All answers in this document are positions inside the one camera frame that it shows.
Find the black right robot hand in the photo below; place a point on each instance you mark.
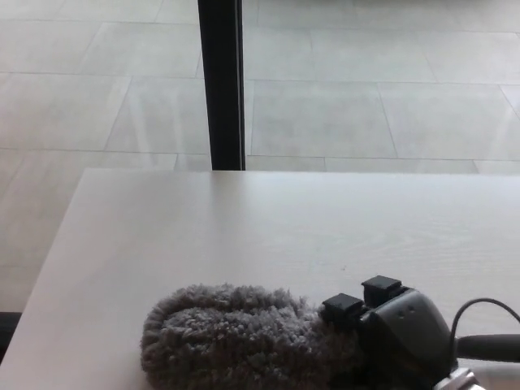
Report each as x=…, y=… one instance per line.
x=400, y=333

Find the grey fluffy microfibre duster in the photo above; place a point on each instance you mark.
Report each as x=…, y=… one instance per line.
x=243, y=341

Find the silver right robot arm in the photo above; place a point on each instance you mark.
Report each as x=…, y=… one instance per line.
x=457, y=382

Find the black vertical window frame post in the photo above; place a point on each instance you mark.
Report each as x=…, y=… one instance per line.
x=222, y=81

